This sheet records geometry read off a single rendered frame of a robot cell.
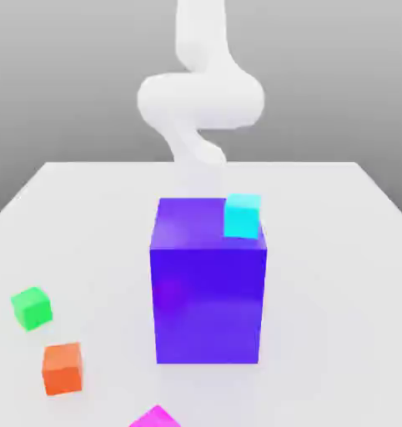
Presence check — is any small cyan cube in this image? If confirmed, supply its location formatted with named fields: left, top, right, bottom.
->
left=223, top=193, right=263, bottom=240

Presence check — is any small green cube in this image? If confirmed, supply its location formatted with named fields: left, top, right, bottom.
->
left=9, top=286, right=54, bottom=333

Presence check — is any small orange cube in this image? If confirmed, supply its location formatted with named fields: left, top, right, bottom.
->
left=41, top=341, right=83, bottom=397

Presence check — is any small magenta cube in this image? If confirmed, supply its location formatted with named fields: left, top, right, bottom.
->
left=128, top=404, right=182, bottom=427

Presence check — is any large purple box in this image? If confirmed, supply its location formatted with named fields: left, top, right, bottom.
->
left=149, top=197, right=269, bottom=365

